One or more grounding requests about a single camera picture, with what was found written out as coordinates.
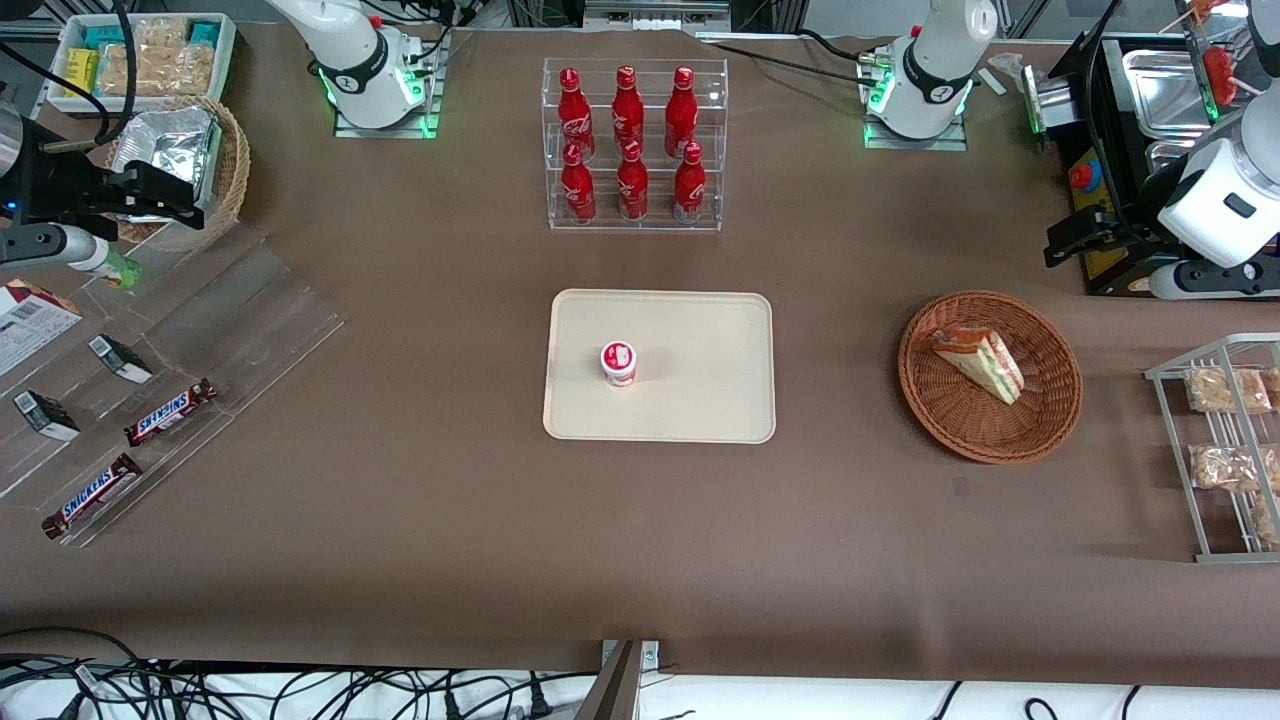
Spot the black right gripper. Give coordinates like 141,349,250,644
20,143,207,231

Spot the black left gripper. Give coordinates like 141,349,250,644
1044,206,1168,270

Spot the triangle sandwich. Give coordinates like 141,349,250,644
932,322,1027,406

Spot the light tan wicker basket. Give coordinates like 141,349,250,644
105,95,251,246

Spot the small steel tray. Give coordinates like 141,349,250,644
1145,140,1201,177

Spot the large steel tray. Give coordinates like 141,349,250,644
1120,48,1217,141

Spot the dark brown wicker basket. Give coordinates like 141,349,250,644
897,290,1084,466

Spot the beige plastic tray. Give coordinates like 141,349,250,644
542,288,777,445

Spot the silver foil snack bag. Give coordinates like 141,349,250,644
110,150,216,226
122,105,223,191

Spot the yellow emergency stop button box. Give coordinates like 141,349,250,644
1066,150,1133,283

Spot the black food warmer cabinet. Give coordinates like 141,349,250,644
1040,30,1280,297

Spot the white plastic bin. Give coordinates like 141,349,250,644
47,12,238,113

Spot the clear acrylic stepped display stand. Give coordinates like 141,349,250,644
0,225,346,549

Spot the small black carton box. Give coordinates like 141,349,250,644
13,390,81,442
88,334,154,385

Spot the clear plastic wrapper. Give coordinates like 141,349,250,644
980,52,1033,97

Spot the brown white barcode box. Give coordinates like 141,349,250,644
0,278,84,378

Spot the red sausage on stick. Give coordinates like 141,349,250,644
1200,45,1259,107

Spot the brown Snickers bar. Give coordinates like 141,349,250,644
41,453,143,541
123,378,219,448

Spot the red cola bottle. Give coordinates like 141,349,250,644
673,142,707,224
560,143,598,224
665,66,699,159
557,67,596,161
612,65,646,151
616,140,650,221

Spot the brown table cover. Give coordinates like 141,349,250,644
0,22,1280,691

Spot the clear acrylic bottle rack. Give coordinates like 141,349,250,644
542,57,729,233

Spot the red white yogurt cup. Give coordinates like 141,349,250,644
600,340,639,389

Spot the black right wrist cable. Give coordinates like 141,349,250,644
0,0,138,153

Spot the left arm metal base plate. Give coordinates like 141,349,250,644
864,40,969,152

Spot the grey metal wire rack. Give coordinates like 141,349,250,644
1145,333,1280,564

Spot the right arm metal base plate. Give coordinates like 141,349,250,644
333,30,442,139

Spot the black cable on table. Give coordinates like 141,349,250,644
705,30,886,87

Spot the aluminium frame rail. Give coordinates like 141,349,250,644
583,0,732,35

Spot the metal camera pole with bracket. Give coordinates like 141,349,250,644
575,638,661,720

